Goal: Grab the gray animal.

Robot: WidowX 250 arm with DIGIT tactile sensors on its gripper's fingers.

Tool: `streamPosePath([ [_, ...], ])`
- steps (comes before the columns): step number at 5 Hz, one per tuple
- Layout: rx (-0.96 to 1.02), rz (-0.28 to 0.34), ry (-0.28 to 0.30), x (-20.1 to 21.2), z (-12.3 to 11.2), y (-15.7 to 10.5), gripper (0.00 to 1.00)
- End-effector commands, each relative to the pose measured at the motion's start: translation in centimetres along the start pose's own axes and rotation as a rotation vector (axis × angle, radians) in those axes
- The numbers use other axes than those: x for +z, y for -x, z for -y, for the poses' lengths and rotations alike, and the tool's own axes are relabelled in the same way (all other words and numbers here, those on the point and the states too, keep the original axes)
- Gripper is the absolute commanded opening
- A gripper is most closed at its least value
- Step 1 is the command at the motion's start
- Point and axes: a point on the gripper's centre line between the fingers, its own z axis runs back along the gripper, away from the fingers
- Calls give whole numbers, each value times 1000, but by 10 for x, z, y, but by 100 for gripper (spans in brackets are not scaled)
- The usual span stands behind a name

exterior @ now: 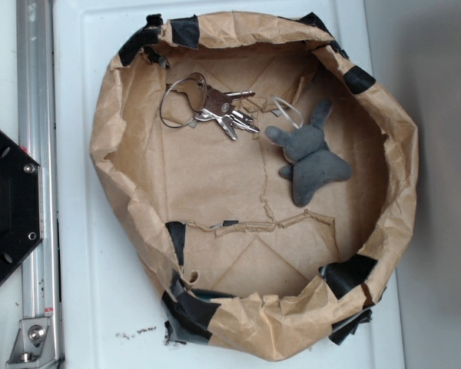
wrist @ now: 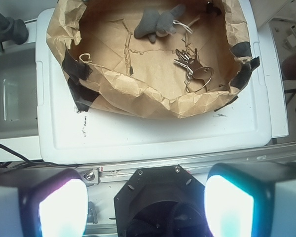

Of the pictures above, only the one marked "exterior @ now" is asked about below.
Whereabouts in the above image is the brown paper bag bowl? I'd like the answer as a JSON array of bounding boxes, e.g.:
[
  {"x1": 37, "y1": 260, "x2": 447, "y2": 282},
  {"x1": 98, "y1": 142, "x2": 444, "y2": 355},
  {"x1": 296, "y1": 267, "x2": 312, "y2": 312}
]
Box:
[{"x1": 90, "y1": 12, "x2": 419, "y2": 361}]

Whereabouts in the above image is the gray plush animal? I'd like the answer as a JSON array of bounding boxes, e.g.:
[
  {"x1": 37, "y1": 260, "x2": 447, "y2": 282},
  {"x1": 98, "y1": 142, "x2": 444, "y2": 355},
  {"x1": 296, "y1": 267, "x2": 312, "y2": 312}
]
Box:
[{"x1": 265, "y1": 98, "x2": 353, "y2": 208}]

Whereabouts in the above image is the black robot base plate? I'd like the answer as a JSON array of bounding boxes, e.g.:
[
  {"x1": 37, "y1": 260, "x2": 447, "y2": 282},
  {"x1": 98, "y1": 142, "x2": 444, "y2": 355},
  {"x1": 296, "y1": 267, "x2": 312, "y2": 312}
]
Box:
[{"x1": 0, "y1": 130, "x2": 42, "y2": 287}]

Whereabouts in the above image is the thin wire key ring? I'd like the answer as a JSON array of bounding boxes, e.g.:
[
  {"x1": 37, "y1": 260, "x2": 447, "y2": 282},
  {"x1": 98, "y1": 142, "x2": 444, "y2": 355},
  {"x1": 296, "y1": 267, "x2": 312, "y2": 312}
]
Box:
[{"x1": 160, "y1": 75, "x2": 208, "y2": 129}]

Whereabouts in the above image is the silver key bunch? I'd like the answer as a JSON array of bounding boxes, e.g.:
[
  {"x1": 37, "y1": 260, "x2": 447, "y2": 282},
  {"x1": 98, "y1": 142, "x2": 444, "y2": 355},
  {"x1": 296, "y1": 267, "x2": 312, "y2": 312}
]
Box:
[{"x1": 182, "y1": 72, "x2": 260, "y2": 140}]

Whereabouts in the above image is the metal corner bracket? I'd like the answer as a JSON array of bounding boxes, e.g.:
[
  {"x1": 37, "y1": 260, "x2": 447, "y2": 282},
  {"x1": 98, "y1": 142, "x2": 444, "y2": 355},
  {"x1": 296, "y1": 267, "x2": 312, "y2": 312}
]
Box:
[{"x1": 6, "y1": 317, "x2": 55, "y2": 368}]

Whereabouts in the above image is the aluminium frame rail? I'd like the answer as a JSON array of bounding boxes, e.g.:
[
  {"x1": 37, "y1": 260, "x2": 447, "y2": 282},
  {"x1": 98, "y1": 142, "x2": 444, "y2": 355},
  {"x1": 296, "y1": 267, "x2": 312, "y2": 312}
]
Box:
[{"x1": 16, "y1": 1, "x2": 65, "y2": 368}]

